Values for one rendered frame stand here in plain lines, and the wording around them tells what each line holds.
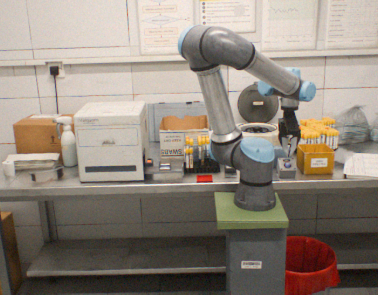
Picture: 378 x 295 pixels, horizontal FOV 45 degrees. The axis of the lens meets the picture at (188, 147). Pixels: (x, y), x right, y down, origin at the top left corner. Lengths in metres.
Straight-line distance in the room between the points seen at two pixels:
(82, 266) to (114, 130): 0.94
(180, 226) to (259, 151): 1.32
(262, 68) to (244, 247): 0.62
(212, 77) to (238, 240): 0.57
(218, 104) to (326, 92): 1.13
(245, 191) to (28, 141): 1.23
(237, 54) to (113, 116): 0.69
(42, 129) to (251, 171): 1.18
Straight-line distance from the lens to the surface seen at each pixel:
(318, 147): 2.16
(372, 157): 2.29
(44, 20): 2.59
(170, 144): 2.23
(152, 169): 2.00
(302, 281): 2.18
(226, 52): 1.42
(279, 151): 2.07
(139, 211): 2.75
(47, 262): 2.70
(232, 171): 2.00
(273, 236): 1.64
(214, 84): 1.55
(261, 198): 1.61
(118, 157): 1.96
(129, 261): 2.58
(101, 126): 1.93
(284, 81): 1.60
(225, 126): 1.62
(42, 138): 2.38
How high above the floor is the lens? 1.60
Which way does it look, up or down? 17 degrees down
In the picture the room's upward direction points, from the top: 2 degrees counter-clockwise
